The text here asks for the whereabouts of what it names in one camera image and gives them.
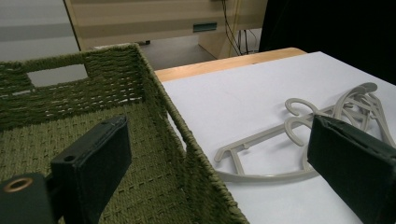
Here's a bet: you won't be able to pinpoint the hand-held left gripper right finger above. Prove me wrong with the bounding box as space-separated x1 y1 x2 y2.
306 114 396 224

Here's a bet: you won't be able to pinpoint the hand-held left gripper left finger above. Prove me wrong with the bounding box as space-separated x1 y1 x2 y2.
50 115 133 224

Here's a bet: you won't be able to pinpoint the green woven basket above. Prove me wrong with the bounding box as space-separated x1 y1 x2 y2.
0 42 250 224

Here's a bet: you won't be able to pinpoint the grey plastic clothes hanger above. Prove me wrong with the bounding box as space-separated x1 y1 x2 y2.
214 116 319 184
284 97 393 147
332 81 396 150

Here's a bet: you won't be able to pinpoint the black curtain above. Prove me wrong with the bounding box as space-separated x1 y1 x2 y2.
258 0 396 86

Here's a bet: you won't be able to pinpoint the white cabinet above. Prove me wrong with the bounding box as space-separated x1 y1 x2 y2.
0 0 81 63

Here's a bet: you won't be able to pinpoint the beige wooden desk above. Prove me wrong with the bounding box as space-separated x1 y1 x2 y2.
64 0 269 60

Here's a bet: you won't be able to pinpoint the light wooden table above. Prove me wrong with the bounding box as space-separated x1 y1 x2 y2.
154 47 307 83

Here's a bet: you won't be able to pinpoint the dark drawer handle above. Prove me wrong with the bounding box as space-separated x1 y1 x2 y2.
192 21 219 34

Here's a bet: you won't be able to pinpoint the black wall cables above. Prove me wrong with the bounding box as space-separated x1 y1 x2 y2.
221 0 260 56

